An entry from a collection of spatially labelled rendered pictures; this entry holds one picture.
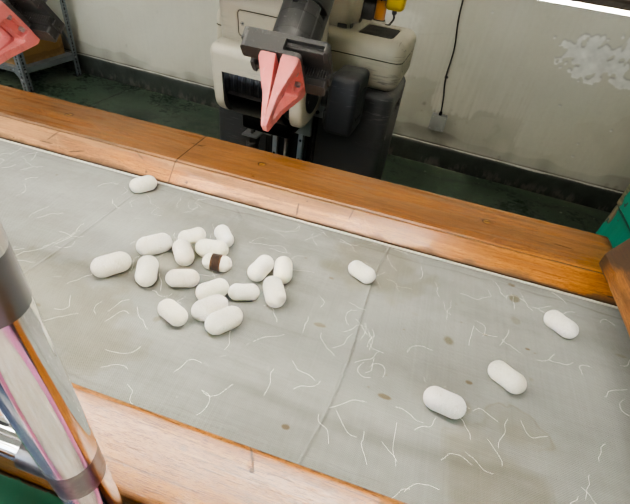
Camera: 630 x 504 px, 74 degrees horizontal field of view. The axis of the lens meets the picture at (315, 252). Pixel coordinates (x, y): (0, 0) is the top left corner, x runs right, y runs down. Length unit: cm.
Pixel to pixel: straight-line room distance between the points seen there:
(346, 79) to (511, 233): 62
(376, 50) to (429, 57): 118
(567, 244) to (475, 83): 182
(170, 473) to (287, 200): 35
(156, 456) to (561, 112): 233
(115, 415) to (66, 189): 35
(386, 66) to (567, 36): 129
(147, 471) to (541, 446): 30
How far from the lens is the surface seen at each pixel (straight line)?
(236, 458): 32
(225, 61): 102
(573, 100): 244
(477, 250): 55
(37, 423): 19
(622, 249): 54
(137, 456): 33
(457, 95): 240
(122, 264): 46
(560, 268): 58
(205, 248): 47
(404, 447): 37
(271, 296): 41
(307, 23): 54
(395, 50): 119
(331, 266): 48
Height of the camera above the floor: 106
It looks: 39 degrees down
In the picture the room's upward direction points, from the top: 9 degrees clockwise
